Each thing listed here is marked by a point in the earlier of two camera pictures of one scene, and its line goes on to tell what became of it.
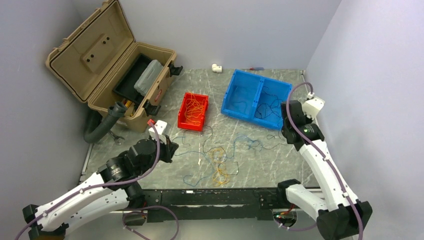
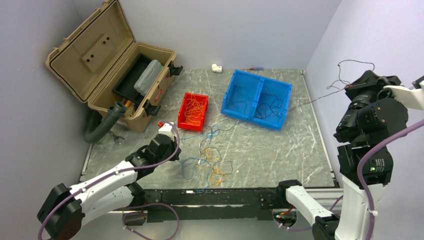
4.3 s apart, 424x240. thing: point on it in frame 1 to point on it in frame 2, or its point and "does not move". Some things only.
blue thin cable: x=210 y=174 to x=193 y=171
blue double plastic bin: x=258 y=98 does not move
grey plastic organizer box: x=148 y=77 does not move
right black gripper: x=308 y=119 to x=370 y=79
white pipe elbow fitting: x=216 y=68 does not move
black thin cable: x=236 y=162 to x=285 y=111
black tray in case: x=125 y=85 does not move
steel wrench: x=115 y=137 does not move
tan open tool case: x=102 y=63 does not move
